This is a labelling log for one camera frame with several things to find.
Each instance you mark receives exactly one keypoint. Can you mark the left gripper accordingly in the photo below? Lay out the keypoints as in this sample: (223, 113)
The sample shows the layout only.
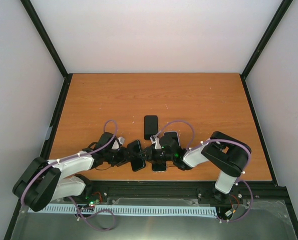
(124, 158)

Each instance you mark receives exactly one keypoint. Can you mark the light blue cable duct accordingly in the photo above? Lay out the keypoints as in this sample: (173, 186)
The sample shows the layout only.
(151, 211)

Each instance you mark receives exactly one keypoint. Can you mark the right black frame post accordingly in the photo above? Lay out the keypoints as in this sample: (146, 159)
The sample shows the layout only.
(276, 19)

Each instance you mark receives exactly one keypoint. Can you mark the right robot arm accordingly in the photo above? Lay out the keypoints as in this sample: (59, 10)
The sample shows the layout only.
(229, 155)

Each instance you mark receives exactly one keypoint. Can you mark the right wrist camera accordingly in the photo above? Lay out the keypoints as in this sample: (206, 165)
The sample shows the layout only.
(155, 142)

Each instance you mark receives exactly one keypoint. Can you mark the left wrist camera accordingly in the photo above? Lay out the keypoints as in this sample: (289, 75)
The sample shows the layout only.
(118, 143)

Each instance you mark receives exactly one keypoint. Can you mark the small circuit board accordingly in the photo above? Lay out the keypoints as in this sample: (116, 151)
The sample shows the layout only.
(94, 199)

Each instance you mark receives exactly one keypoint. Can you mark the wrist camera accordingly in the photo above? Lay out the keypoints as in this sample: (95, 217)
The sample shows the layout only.
(155, 142)
(118, 143)

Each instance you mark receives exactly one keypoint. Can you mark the black aluminium front rail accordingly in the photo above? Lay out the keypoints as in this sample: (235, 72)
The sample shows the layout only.
(204, 192)

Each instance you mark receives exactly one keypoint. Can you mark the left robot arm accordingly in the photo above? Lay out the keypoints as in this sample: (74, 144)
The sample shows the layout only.
(47, 180)

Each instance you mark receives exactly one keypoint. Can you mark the black phone case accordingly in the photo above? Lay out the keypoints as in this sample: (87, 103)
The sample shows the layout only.
(150, 127)

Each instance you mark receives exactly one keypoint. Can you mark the left black frame post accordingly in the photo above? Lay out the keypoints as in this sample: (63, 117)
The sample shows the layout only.
(29, 8)

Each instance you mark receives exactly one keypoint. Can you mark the lilac phone case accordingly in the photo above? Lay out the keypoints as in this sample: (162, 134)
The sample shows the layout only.
(172, 136)

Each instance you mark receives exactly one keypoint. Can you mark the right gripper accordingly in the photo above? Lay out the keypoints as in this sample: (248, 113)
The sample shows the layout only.
(150, 157)

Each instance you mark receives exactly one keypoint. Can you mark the clear magsafe phone case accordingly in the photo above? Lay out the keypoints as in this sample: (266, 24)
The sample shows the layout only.
(159, 167)

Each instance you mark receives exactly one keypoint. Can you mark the black frame post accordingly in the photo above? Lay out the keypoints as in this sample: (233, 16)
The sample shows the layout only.
(276, 19)
(29, 8)

